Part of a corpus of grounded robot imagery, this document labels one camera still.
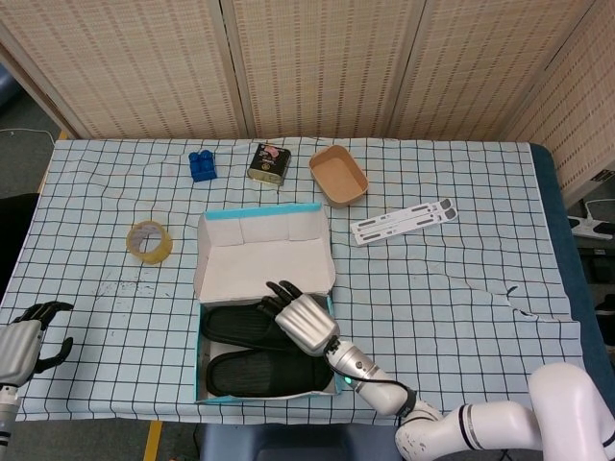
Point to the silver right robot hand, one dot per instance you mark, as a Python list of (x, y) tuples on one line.
[(307, 326)]

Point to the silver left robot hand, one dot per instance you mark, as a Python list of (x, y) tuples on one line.
[(17, 350)]

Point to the black rubber slipper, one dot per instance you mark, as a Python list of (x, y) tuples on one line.
[(264, 372), (235, 326)]

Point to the teal cardboard shoe box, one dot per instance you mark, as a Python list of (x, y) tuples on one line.
[(259, 269)]

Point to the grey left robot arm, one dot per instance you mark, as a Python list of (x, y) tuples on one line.
[(7, 410)]

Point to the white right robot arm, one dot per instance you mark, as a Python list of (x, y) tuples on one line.
[(384, 391)]

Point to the black bulky object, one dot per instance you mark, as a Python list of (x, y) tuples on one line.
[(12, 240)]

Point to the dark blue chair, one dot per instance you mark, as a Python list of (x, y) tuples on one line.
[(298, 444)]

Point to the white folding laptop stand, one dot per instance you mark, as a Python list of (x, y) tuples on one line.
[(403, 221)]

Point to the brown paper food tray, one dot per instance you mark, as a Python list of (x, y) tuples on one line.
[(336, 175)]

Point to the yellow packing tape roll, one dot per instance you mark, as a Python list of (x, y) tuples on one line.
[(161, 257)]

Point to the black printed tin can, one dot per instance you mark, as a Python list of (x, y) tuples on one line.
[(266, 165)]

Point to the white black checked tablecloth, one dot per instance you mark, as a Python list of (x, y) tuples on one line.
[(96, 192)]

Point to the blue toy building block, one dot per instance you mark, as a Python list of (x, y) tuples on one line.
[(202, 165)]

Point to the bamboo folding screen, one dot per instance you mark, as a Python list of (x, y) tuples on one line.
[(312, 72)]

